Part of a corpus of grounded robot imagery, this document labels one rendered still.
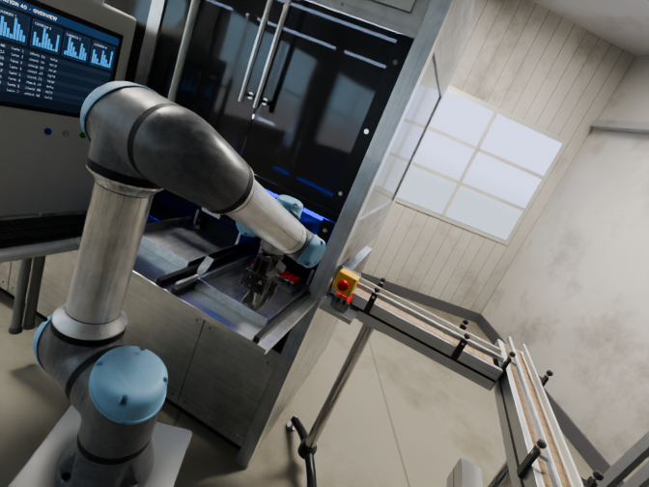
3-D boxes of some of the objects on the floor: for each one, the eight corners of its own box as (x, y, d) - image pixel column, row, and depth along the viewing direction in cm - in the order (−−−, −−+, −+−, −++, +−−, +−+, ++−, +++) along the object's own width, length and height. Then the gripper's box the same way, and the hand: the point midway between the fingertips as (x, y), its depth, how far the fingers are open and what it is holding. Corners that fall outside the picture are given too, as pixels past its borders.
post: (241, 451, 173) (462, -63, 110) (253, 459, 172) (482, -57, 109) (235, 462, 167) (463, -76, 104) (245, 470, 166) (484, -71, 103)
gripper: (249, 246, 100) (226, 311, 107) (278, 261, 99) (253, 328, 105) (265, 240, 108) (241, 301, 115) (292, 254, 107) (267, 316, 113)
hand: (253, 306), depth 112 cm, fingers closed, pressing on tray
